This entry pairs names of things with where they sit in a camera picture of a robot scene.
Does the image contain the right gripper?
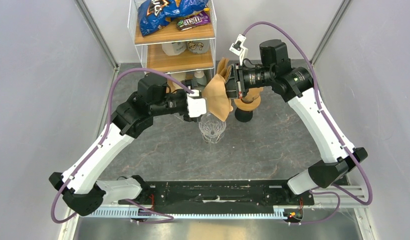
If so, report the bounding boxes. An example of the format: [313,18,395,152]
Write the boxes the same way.
[215,62,275,100]

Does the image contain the round wooden dripper stand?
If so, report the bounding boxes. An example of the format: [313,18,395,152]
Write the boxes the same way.
[234,96,261,112]

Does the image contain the black coffee server pot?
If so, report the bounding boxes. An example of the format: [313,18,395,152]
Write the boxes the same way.
[234,108,253,123]

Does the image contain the clear glass dripper with handle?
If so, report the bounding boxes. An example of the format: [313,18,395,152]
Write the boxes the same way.
[198,113,226,135]

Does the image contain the glass carafe with brown band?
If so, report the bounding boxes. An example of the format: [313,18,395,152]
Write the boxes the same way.
[202,133,224,144]

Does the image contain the brown paper coffee filter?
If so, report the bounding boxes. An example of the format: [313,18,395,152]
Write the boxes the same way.
[241,87,263,104]

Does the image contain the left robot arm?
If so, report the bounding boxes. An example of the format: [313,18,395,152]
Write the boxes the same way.
[49,69,206,223]

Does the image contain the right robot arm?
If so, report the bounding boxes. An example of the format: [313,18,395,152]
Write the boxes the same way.
[225,39,368,205]

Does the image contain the brown paper filter stack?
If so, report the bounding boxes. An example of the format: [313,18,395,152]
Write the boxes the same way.
[216,57,231,83]

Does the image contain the grey green spray bottle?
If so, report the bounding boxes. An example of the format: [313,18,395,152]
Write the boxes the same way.
[192,70,207,89]

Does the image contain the white printed cup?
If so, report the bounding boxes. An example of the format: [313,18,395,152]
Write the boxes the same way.
[186,40,210,54]

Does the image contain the white cylindrical bottle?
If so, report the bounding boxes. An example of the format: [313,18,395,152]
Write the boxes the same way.
[167,72,186,92]

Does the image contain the purple candy bag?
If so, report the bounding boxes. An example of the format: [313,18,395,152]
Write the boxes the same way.
[176,11,211,31]

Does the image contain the blue chips bag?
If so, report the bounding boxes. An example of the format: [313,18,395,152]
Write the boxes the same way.
[138,0,208,36]

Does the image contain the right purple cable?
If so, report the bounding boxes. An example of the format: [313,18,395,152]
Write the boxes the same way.
[242,21,373,226]

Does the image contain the purple cable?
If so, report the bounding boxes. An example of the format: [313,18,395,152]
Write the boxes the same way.
[50,67,196,225]
[242,21,373,226]

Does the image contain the white wire shelf rack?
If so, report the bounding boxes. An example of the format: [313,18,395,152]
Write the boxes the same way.
[127,0,217,81]

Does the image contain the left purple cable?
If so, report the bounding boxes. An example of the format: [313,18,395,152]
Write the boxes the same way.
[50,67,196,225]

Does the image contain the aluminium frame rail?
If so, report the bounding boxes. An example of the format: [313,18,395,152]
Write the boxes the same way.
[58,187,377,240]

